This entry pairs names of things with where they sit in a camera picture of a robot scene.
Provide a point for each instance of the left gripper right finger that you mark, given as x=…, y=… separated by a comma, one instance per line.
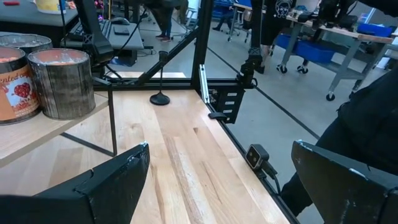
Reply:
x=348, y=196

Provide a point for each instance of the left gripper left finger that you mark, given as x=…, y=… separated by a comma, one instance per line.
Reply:
x=109, y=193

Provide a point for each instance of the grey candle tin orange wax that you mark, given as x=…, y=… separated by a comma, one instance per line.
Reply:
x=17, y=93

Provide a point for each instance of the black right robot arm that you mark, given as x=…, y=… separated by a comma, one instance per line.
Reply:
x=98, y=49

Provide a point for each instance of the person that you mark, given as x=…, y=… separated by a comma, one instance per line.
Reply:
x=166, y=18
x=275, y=26
x=367, y=124
x=225, y=17

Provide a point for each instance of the black candlestick holder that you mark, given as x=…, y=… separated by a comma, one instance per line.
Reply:
x=160, y=99

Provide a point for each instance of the black table clamp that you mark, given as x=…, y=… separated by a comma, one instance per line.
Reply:
x=217, y=115

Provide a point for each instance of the large blue storage bin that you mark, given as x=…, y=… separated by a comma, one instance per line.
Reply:
x=311, y=51

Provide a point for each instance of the dark grey side desk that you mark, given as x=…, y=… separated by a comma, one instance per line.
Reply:
x=130, y=40

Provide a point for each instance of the black phone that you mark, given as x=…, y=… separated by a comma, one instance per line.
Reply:
x=122, y=30

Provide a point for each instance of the backlit black keyboard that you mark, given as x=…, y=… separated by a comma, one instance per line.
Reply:
x=107, y=29

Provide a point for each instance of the wooden rolling workbench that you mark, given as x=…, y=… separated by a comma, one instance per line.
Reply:
x=342, y=31

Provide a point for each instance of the black jointed support pole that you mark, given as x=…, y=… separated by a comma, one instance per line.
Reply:
x=253, y=59

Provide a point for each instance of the small blue box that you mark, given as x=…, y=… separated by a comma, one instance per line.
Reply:
x=373, y=30

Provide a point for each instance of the black bench equipment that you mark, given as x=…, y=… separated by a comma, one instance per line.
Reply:
x=335, y=12

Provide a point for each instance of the white yellow tub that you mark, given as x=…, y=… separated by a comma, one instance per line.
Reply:
x=49, y=5

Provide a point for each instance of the red marker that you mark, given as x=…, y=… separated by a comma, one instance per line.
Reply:
x=12, y=3

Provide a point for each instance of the small black table camera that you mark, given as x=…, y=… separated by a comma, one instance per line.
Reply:
x=256, y=155

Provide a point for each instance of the wooden shelf black metal frame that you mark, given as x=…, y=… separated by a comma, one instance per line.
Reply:
x=25, y=137

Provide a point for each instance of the silver corner bracket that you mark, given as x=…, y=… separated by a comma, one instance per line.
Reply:
x=203, y=84

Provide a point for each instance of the black bracket on frame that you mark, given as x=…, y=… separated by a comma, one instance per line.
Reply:
x=231, y=104

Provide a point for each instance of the black aluminium table frame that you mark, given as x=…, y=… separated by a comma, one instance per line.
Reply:
x=202, y=46

